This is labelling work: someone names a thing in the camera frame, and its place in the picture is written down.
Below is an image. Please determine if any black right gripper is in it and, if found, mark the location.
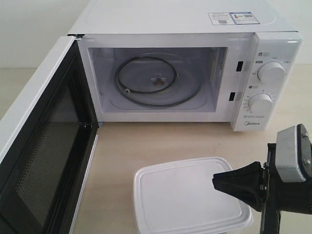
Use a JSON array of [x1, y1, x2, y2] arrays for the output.
[[212, 143, 312, 234]]

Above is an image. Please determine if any white plastic lidded container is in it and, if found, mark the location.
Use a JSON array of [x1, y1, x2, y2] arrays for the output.
[[133, 157, 254, 234]]

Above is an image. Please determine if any white microwave door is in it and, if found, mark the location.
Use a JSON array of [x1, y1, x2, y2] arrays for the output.
[[0, 36, 98, 234]]

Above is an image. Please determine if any white microwave oven body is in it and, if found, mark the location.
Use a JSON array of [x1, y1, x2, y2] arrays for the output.
[[69, 0, 303, 132]]

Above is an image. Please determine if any lower white timer knob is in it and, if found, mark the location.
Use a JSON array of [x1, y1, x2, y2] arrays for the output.
[[248, 94, 273, 114]]

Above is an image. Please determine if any upper white power knob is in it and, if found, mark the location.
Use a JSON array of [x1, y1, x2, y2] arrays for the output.
[[257, 61, 285, 83]]

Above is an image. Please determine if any glass turntable plate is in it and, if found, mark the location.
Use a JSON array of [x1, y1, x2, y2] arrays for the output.
[[114, 53, 203, 108]]

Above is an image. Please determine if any blue energy label sticker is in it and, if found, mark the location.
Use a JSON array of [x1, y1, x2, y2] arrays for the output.
[[230, 12, 258, 24]]

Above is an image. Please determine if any white warning label sticker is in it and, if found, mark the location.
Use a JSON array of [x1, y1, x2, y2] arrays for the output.
[[208, 12, 235, 25]]

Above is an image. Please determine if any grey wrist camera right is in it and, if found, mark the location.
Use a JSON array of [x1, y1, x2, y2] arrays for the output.
[[275, 124, 312, 183]]

